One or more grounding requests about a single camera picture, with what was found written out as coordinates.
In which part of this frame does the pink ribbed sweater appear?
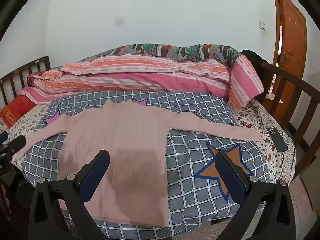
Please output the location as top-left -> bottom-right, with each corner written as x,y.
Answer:
12,99 -> 263,227

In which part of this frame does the floral bed sheet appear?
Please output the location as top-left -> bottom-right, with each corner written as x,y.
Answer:
0,97 -> 297,188

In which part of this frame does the pink orange striped quilt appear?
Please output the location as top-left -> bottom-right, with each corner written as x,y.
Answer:
19,54 -> 265,111

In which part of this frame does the thin black cable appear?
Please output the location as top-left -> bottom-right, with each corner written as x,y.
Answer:
249,106 -> 269,134

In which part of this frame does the orange wooden door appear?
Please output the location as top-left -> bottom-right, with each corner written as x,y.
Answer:
271,0 -> 307,103

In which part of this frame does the wooden slatted footboard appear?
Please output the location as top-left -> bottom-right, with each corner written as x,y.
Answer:
257,61 -> 320,179

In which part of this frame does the grey checked star blanket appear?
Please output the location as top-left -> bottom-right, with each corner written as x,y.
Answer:
11,90 -> 272,233

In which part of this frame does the red pillow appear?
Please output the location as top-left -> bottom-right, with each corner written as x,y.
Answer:
0,96 -> 37,128

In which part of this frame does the dark garment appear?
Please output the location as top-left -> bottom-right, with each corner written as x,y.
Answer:
240,49 -> 269,68

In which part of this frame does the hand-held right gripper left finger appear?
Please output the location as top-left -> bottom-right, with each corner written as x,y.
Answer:
28,149 -> 111,240

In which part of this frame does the floral patchwork quilt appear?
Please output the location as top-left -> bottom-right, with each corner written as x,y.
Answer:
54,43 -> 242,71

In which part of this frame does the black smartphone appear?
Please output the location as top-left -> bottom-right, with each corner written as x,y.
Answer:
266,127 -> 288,153

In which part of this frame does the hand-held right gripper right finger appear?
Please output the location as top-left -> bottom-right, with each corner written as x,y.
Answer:
215,150 -> 300,240

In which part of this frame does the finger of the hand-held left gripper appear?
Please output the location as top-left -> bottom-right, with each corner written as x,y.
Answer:
5,134 -> 27,155

